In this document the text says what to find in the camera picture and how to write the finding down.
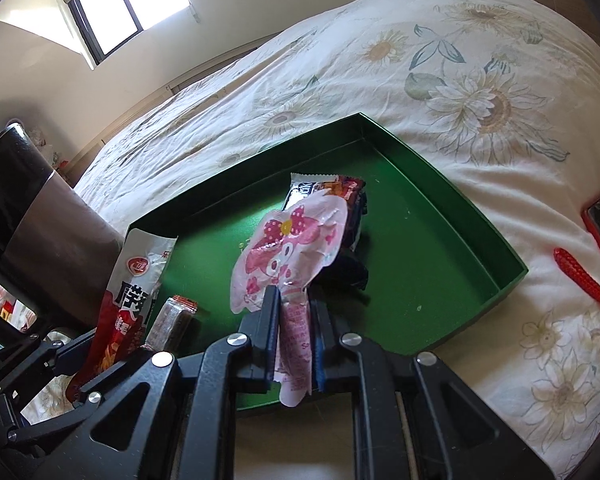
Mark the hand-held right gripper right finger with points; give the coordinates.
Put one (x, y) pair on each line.
(320, 350)

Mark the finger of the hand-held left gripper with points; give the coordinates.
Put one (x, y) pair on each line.
(35, 355)
(87, 400)

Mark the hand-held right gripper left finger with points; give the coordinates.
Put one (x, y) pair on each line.
(267, 330)

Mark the pink cartoon snack packet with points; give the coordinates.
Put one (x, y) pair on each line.
(290, 250)

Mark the long red snack packet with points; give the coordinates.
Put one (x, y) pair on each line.
(125, 300)

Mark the green cardboard box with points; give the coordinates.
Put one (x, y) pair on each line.
(430, 260)

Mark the blue cookie packet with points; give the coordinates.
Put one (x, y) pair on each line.
(345, 200)

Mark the tall black appliance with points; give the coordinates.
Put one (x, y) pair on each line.
(30, 220)

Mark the floral quilt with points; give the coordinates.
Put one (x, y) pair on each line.
(480, 110)

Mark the window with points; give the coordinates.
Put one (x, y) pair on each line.
(125, 10)

